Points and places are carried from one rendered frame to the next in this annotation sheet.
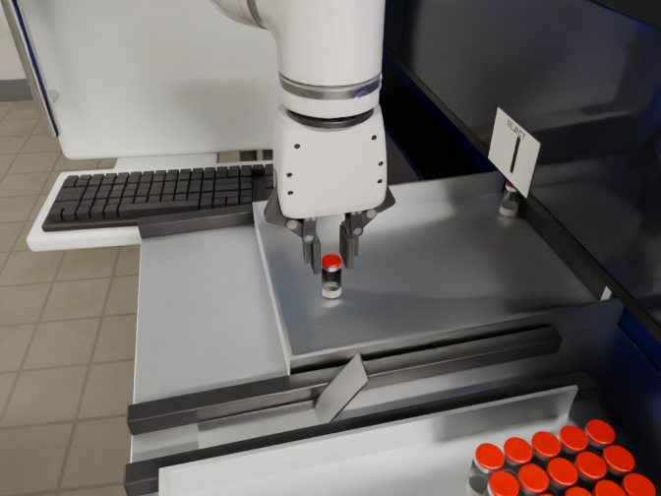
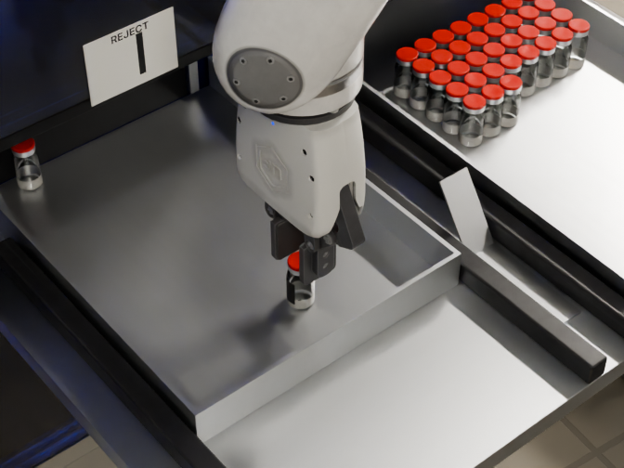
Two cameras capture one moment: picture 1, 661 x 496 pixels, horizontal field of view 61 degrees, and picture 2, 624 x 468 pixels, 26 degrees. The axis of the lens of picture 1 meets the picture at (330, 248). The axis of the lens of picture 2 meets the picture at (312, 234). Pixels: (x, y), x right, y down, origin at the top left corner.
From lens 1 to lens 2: 1.09 m
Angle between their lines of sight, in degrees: 80
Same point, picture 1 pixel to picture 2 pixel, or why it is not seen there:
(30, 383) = not seen: outside the picture
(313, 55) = not seen: hidden behind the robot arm
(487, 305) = not seen: hidden behind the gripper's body
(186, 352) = (481, 389)
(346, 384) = (462, 200)
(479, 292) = (223, 180)
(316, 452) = (528, 216)
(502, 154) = (117, 75)
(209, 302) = (392, 412)
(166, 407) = (570, 335)
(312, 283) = (296, 323)
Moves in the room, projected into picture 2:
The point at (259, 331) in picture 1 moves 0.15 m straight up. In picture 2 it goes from (405, 341) to (415, 200)
